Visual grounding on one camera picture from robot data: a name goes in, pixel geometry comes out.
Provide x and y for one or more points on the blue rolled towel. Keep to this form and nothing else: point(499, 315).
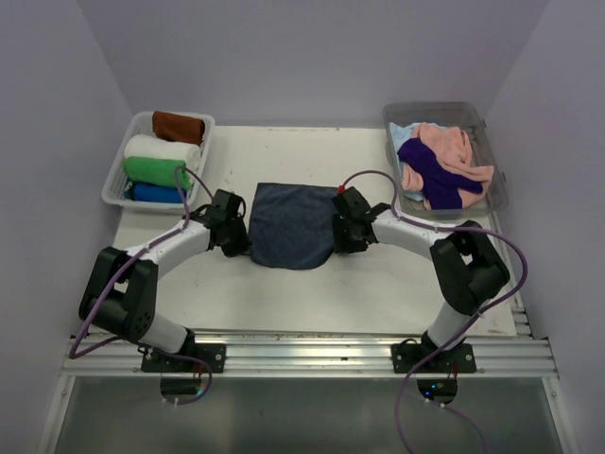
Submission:
point(151, 193)

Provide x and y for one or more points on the clear grey plastic bin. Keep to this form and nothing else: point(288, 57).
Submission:
point(446, 114)

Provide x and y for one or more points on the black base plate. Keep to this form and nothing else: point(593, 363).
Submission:
point(195, 358)
point(411, 356)

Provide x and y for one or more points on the pink towel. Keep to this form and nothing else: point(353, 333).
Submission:
point(454, 152)

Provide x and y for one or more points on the white rolled towel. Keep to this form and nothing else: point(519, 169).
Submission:
point(154, 148)

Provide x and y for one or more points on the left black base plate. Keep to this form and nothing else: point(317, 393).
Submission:
point(195, 358)

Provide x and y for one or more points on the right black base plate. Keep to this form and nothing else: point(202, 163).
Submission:
point(411, 356)

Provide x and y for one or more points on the brown towel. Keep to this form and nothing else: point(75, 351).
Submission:
point(174, 127)

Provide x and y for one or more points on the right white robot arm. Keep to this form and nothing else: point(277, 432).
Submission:
point(469, 269)

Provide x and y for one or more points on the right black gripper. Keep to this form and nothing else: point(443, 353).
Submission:
point(340, 243)

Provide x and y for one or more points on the aluminium front rail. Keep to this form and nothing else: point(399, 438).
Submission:
point(329, 356)

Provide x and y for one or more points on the purple towel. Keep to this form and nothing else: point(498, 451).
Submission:
point(440, 188)

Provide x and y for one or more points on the green rolled towel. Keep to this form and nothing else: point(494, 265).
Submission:
point(160, 172)

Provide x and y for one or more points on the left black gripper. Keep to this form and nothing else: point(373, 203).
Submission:
point(243, 245)

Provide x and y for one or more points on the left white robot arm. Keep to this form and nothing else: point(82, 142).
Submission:
point(120, 296)

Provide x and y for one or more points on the dark grey-blue towel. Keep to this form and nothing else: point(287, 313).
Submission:
point(291, 226)

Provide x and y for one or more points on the white plastic basket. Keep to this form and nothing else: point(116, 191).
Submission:
point(113, 189)

